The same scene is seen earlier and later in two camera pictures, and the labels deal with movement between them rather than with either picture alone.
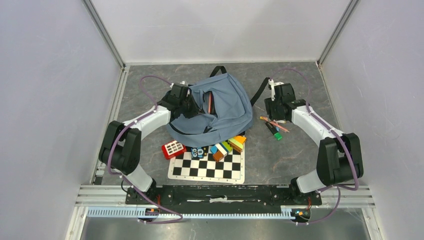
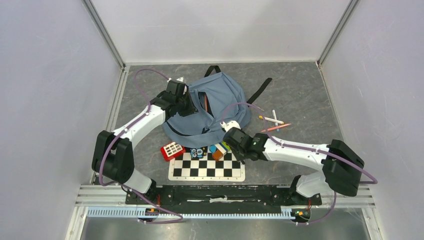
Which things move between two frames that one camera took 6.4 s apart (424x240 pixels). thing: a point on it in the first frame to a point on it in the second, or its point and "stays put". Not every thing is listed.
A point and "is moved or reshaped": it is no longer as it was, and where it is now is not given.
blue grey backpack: [226, 112] stays put
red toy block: [173, 149] stays put
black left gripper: [195, 110] stays put
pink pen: [278, 126] is moved or reshaped
